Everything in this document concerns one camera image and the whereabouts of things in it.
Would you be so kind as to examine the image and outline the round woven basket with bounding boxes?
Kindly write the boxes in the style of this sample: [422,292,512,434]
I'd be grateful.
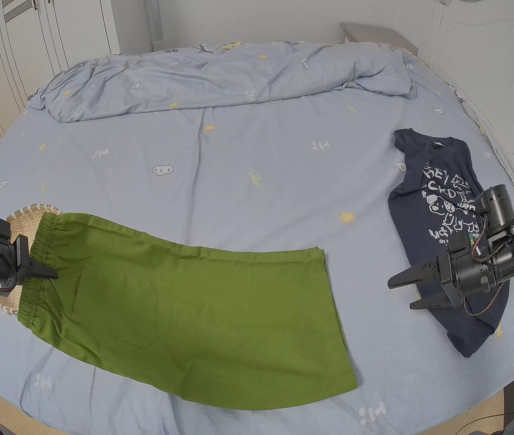
[0,203,65,318]

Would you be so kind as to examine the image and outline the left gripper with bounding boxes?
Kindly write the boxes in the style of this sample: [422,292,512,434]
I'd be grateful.
[0,235,31,295]

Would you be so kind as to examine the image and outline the grey bedside table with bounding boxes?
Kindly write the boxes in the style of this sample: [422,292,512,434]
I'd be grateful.
[340,22,420,58]

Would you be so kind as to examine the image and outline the pale blue quilt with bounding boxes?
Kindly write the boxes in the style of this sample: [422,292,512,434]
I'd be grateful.
[26,40,418,123]

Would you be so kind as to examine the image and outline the green shorts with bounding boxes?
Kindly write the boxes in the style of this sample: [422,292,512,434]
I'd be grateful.
[17,212,358,412]

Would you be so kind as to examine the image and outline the dark blue printed T-shirt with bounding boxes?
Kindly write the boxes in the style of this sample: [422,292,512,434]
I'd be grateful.
[387,128,511,358]

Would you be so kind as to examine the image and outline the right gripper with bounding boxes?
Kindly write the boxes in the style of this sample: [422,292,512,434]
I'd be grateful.
[387,251,511,311]

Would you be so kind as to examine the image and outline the white wardrobe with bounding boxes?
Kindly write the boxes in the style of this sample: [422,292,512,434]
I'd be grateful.
[0,0,122,157]

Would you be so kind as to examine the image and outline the bed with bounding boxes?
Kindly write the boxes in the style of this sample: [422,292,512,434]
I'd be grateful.
[0,0,514,435]

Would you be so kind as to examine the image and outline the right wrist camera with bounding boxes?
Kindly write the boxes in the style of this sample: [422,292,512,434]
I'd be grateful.
[451,231,477,262]

